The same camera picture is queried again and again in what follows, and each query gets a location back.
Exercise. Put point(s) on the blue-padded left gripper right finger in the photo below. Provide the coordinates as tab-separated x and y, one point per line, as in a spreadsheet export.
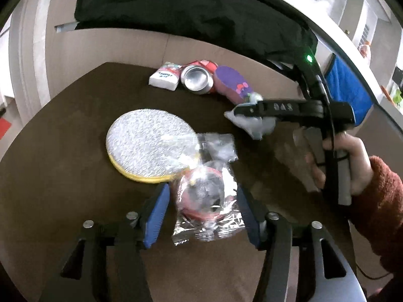
324	274

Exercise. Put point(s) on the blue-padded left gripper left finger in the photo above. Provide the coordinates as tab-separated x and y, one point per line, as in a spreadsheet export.
83	276

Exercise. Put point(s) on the white tissue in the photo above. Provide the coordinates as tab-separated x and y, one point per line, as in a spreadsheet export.
256	127

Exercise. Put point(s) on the clear foil wrapper red lid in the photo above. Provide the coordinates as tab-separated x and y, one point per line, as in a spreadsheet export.
206	191

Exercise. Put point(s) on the red sleeve right forearm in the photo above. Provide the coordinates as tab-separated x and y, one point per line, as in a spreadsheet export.
377	215

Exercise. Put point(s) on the white kitchen countertop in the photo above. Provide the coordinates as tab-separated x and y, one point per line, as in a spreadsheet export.
342	26

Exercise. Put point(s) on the right hand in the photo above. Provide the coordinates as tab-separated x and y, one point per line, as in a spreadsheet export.
361	172

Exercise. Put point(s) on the blue towel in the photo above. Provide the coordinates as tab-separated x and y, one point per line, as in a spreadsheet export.
344	86

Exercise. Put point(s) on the orange carrot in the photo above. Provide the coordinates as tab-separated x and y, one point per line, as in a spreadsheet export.
386	94

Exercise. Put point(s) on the green plant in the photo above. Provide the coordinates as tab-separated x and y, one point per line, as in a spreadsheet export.
396	96

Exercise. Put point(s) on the orange-capped bottle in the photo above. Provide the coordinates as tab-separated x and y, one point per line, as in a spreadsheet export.
365	49

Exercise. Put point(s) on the purple pink sponge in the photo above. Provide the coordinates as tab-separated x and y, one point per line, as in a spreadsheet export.
230	83

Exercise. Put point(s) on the round silver yellow sponge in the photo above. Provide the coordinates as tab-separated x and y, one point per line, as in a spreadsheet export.
152	146

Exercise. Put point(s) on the black hanging cloth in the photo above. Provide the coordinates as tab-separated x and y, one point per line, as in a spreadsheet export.
258	29

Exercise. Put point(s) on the red soda can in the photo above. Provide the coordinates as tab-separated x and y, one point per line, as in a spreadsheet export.
197	77

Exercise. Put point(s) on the white tissue packet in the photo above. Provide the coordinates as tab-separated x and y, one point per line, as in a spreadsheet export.
166	77

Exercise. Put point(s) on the red floor mat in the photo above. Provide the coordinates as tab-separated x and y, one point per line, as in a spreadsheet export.
5	125

